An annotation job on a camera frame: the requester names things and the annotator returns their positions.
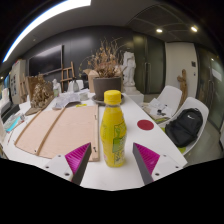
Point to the light wooden board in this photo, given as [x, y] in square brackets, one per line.
[66, 130]

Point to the round ceiling spot light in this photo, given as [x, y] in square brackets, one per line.
[194, 29]
[159, 30]

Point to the small white figurine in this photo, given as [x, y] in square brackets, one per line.
[56, 86]

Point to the dark wall switch panel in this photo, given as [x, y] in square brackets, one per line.
[193, 63]

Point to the white chair with backpack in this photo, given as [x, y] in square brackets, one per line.
[196, 105]

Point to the dried plant in dark pot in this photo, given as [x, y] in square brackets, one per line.
[106, 87]

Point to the stack of papers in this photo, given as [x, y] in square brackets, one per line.
[158, 108]

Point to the small yellow tape strip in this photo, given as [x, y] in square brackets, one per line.
[81, 105]

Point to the black backpack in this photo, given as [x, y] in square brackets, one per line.
[185, 128]

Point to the white cabinet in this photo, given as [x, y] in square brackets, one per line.
[17, 80]

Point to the white statue pedestal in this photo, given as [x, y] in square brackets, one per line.
[135, 95]

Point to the dark wall screen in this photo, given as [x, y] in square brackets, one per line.
[45, 61]

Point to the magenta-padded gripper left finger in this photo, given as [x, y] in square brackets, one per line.
[60, 165]

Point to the plain white chair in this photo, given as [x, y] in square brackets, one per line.
[80, 85]

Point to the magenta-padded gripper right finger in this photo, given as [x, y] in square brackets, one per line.
[163, 165]

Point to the flat round red coaster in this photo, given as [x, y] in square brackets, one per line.
[145, 125]

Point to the white chair with papers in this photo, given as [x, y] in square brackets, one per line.
[171, 95]

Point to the teal plastic packet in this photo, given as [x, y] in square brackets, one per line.
[13, 122]

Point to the white standing statue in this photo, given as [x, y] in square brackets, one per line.
[129, 68]

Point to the wooden easel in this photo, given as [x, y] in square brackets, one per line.
[67, 75]

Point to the wooden figure by wall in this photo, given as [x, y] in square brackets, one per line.
[182, 83]

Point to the yellow drink bottle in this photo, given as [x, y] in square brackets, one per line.
[111, 133]

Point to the long ceiling light strip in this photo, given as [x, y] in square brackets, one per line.
[43, 18]

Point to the small white cup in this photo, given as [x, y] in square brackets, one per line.
[83, 96]

